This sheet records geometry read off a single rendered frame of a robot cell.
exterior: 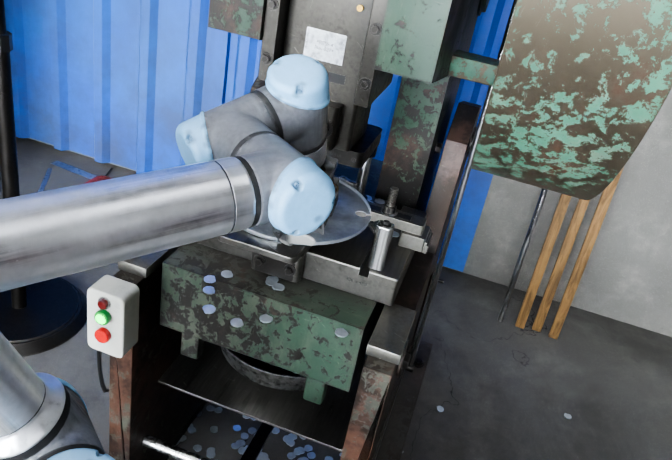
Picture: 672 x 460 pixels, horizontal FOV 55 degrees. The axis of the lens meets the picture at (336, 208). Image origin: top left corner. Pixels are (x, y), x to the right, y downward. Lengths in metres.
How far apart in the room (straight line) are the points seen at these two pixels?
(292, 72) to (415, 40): 0.31
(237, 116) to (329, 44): 0.40
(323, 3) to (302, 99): 0.37
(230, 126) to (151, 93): 2.04
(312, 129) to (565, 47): 0.30
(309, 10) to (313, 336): 0.56
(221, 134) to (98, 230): 0.21
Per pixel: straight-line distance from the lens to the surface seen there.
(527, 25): 0.74
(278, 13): 1.10
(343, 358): 1.17
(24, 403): 0.85
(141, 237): 0.59
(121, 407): 1.42
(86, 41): 2.90
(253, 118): 0.75
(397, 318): 1.18
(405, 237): 1.25
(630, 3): 0.73
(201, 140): 0.73
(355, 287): 1.19
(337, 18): 1.10
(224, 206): 0.61
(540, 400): 2.17
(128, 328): 1.22
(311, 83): 0.76
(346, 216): 1.16
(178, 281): 1.23
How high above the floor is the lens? 1.33
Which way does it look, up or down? 28 degrees down
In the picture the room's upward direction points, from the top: 11 degrees clockwise
